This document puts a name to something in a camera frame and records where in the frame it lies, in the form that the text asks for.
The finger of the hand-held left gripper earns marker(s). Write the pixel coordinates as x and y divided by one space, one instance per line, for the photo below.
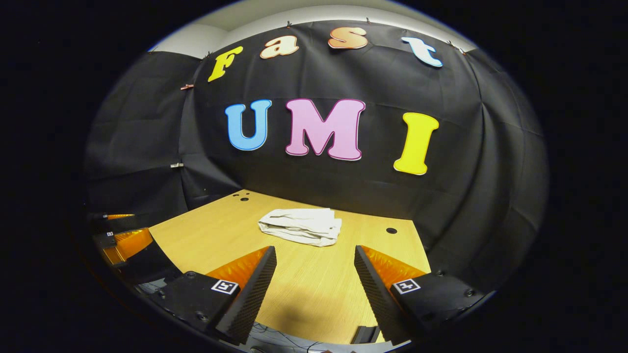
152 262
120 216

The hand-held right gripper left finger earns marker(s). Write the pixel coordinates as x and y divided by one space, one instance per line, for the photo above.
250 304

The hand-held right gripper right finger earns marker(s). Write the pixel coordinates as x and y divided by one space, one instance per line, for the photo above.
375 299

